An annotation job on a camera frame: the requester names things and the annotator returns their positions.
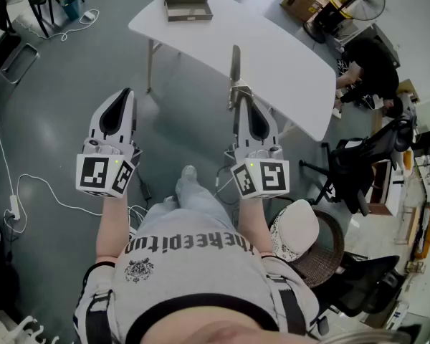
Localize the metal frame chair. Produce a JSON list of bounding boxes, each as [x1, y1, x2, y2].
[[0, 0, 40, 85]]

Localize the teal waste bin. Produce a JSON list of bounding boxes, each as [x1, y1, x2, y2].
[[60, 0, 82, 21]]

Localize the light blue jeans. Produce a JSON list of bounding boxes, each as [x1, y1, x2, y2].
[[134, 176, 237, 243]]

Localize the white folding table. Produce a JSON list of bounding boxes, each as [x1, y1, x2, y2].
[[128, 0, 337, 143]]

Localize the person's left forearm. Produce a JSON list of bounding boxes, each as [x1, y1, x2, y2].
[[95, 193, 130, 264]]

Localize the black power adapter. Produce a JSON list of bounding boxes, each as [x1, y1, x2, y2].
[[138, 177, 153, 201]]

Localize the grey printed t-shirt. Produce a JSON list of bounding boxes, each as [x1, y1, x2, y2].
[[73, 224, 322, 344]]

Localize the white power strip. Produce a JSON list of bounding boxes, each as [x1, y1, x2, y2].
[[9, 194, 22, 221]]

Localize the grey shoe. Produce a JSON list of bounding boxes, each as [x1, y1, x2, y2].
[[181, 165, 199, 182]]

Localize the white rack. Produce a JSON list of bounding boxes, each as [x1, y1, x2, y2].
[[0, 308, 64, 344]]

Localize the brown wicker chair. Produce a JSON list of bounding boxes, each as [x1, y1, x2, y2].
[[268, 208, 345, 289]]

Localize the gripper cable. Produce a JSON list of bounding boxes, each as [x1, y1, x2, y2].
[[214, 165, 241, 206]]

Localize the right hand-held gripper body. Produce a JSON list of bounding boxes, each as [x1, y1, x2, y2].
[[224, 141, 290, 200]]

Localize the black bag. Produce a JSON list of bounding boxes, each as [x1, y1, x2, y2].
[[0, 216, 21, 313]]

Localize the black yellow machine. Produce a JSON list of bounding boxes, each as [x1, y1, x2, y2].
[[315, 0, 350, 34]]

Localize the person's right forearm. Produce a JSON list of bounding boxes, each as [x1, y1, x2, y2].
[[238, 197, 273, 257]]

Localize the black mesh office chair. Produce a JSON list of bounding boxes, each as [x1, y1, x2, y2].
[[299, 116, 416, 214]]

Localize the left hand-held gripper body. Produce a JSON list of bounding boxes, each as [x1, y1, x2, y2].
[[75, 133, 143, 199]]

